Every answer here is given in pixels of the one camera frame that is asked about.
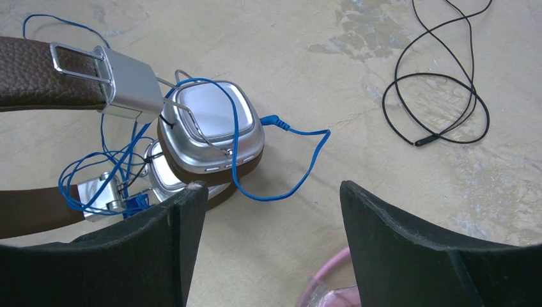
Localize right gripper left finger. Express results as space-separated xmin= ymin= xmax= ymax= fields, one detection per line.
xmin=1 ymin=181 xmax=208 ymax=306

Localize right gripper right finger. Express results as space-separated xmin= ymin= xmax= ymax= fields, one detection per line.
xmin=340 ymin=180 xmax=541 ymax=306

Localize pink headphones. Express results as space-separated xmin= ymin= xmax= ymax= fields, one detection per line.
xmin=295 ymin=247 xmax=361 ymax=307

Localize brown silver headphones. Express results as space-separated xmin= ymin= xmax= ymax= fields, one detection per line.
xmin=1 ymin=36 xmax=265 ymax=239

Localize teal cat ear headphones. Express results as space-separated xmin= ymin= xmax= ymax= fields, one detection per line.
xmin=382 ymin=0 xmax=495 ymax=148

